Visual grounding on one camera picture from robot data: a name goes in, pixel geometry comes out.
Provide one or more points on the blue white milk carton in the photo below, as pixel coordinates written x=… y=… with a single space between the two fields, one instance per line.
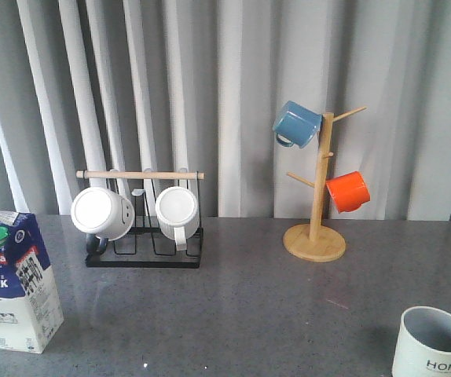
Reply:
x=30 y=308

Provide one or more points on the pale green HOME mug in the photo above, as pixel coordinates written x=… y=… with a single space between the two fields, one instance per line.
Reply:
x=423 y=346

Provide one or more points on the white ribbed mug on rack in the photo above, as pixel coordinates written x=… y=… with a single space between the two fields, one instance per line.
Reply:
x=178 y=215

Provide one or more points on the blue mug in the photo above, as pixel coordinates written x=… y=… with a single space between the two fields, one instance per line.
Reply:
x=296 y=125

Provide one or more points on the wooden mug tree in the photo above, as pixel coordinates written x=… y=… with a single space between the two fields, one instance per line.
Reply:
x=313 y=241

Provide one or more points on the orange mug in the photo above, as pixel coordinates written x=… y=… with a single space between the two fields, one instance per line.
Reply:
x=348 y=192

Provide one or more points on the large white mug on rack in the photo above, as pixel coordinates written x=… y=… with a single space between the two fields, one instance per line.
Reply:
x=103 y=213

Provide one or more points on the grey white curtain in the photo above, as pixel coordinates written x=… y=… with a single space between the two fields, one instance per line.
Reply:
x=196 y=86

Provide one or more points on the black wire mug rack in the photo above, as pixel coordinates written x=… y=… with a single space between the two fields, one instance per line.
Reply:
x=144 y=245

